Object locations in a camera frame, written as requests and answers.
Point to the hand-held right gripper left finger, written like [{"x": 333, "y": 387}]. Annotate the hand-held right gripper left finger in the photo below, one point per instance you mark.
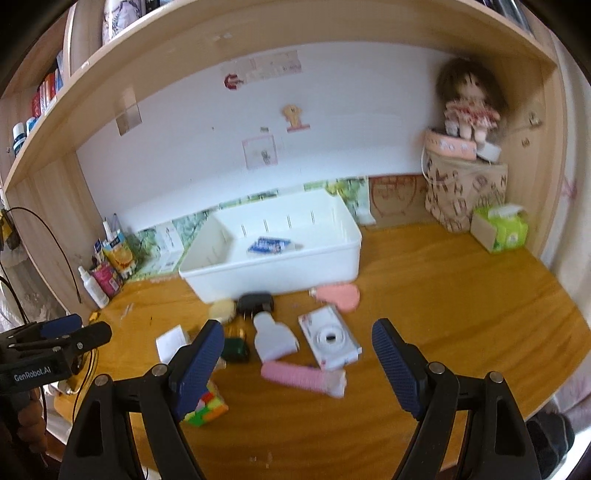
[{"x": 202, "y": 364}]

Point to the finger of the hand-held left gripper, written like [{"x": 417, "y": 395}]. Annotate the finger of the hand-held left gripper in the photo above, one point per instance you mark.
[
  {"x": 90, "y": 337},
  {"x": 60, "y": 325}
]

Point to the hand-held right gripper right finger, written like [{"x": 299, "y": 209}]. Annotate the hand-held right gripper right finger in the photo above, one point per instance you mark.
[{"x": 397, "y": 364}]

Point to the dark green small case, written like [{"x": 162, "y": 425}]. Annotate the dark green small case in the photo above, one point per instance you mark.
[{"x": 236, "y": 348}]

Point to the colourful puzzle cube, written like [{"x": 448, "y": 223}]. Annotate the colourful puzzle cube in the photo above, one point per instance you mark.
[{"x": 210, "y": 408}]

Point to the white plastic nozzle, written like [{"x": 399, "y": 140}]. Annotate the white plastic nozzle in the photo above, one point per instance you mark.
[{"x": 274, "y": 339}]

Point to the white toy camera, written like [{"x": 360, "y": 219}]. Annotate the white toy camera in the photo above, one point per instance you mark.
[{"x": 318, "y": 350}]

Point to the pink cloth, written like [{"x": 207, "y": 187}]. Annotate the pink cloth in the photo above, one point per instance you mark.
[{"x": 295, "y": 376}]

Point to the white plastic storage bin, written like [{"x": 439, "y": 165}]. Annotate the white plastic storage bin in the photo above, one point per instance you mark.
[{"x": 277, "y": 272}]

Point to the person's left hand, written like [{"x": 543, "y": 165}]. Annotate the person's left hand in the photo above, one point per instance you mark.
[{"x": 32, "y": 424}]

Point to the white charger plug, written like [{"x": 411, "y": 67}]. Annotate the white charger plug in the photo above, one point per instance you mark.
[{"x": 171, "y": 344}]

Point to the white spray bottle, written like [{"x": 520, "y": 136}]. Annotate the white spray bottle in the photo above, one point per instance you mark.
[{"x": 94, "y": 288}]

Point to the beige round tape measure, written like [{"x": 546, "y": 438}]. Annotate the beige round tape measure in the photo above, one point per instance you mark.
[{"x": 224, "y": 310}]

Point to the pink snack packet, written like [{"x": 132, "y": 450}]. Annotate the pink snack packet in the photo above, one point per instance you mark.
[{"x": 108, "y": 279}]

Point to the black charger plug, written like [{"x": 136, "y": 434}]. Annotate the black charger plug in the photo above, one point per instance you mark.
[{"x": 256, "y": 302}]

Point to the blue white small carton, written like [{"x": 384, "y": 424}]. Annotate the blue white small carton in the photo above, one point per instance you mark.
[{"x": 100, "y": 251}]

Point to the orange juice carton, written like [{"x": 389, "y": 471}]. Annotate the orange juice carton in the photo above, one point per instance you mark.
[{"x": 121, "y": 256}]

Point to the pink correction tape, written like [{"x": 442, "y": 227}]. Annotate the pink correction tape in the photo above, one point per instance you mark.
[{"x": 339, "y": 295}]

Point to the small white dropper bottle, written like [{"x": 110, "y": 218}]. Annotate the small white dropper bottle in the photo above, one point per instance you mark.
[{"x": 108, "y": 228}]

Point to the white cardboard box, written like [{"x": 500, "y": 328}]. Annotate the white cardboard box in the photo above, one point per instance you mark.
[{"x": 168, "y": 247}]

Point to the blue white packet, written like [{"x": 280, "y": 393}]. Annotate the blue white packet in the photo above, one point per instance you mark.
[{"x": 268, "y": 245}]

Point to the brown cardboard sheet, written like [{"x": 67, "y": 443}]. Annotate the brown cardboard sheet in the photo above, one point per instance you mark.
[{"x": 397, "y": 201}]

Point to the green tissue pack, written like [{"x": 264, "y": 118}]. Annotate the green tissue pack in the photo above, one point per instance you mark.
[{"x": 501, "y": 230}]

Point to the brown patterned paper bag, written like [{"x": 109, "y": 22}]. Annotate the brown patterned paper bag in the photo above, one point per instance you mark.
[{"x": 461, "y": 194}]

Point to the clear tape patch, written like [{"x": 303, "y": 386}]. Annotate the clear tape patch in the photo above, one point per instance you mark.
[{"x": 127, "y": 113}]

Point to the pink patterned box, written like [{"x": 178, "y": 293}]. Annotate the pink patterned box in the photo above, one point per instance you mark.
[{"x": 450, "y": 146}]

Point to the row of books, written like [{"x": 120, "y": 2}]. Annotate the row of books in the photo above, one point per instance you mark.
[{"x": 48, "y": 87}]

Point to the brown-haired rag doll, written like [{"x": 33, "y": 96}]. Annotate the brown-haired rag doll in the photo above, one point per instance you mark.
[{"x": 468, "y": 106}]

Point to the wooden shelf unit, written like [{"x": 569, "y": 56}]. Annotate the wooden shelf unit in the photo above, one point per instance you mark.
[{"x": 286, "y": 27}]

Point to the pink square wall sticker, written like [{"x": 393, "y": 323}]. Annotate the pink square wall sticker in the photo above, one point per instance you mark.
[{"x": 259, "y": 153}]

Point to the bear wall sticker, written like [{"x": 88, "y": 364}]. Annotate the bear wall sticker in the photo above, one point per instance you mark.
[{"x": 295, "y": 117}]

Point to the red wall sticker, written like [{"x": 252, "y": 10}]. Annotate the red wall sticker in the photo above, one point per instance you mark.
[{"x": 233, "y": 81}]

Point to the pale paper wall sticker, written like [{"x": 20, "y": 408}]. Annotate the pale paper wall sticker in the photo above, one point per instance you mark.
[{"x": 277, "y": 64}]

